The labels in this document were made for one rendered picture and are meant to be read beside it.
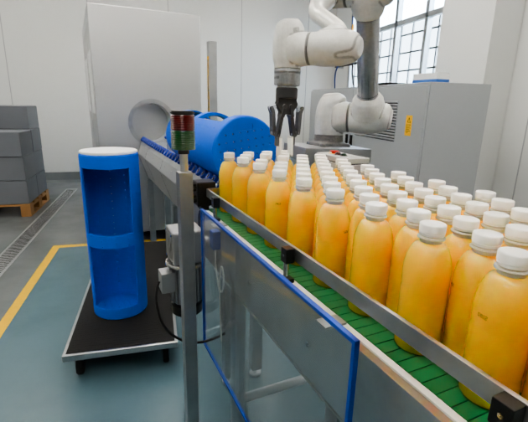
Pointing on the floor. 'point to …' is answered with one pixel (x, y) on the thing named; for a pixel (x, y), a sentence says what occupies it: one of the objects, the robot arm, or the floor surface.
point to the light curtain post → (212, 78)
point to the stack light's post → (185, 211)
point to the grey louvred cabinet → (425, 131)
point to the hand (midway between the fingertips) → (284, 146)
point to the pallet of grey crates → (12, 159)
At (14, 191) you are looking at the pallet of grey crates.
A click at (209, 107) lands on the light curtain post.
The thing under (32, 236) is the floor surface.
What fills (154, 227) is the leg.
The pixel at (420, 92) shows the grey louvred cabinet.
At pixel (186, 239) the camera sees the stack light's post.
